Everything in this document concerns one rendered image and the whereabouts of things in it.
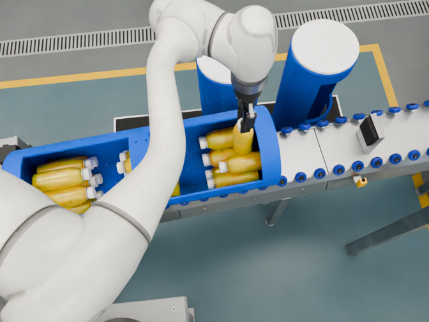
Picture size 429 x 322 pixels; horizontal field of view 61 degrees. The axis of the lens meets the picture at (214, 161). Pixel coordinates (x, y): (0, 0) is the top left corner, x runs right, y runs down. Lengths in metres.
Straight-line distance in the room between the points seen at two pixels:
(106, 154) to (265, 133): 0.61
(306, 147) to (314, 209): 0.96
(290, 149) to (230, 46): 0.80
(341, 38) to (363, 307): 1.50
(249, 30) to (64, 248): 0.50
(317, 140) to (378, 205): 1.10
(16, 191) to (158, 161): 0.20
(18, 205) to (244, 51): 0.49
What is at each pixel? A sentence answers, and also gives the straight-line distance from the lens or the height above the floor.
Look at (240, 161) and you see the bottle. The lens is 1.24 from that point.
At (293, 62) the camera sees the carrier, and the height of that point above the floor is 1.00.
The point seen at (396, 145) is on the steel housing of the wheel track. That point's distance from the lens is 1.64.
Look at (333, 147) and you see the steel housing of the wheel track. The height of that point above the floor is 0.93.
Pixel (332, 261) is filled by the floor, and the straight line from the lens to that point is 2.39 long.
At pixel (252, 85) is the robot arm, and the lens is 0.86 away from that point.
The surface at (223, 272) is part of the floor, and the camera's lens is 2.30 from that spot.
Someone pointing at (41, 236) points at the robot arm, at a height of 1.85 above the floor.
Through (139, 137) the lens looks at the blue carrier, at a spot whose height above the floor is 1.22.
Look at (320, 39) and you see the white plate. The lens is 1.67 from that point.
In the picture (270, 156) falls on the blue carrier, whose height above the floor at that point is 1.21.
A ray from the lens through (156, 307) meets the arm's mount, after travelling 1.23.
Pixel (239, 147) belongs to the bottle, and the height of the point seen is 1.18.
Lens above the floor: 2.29
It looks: 69 degrees down
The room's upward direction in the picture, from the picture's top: 4 degrees counter-clockwise
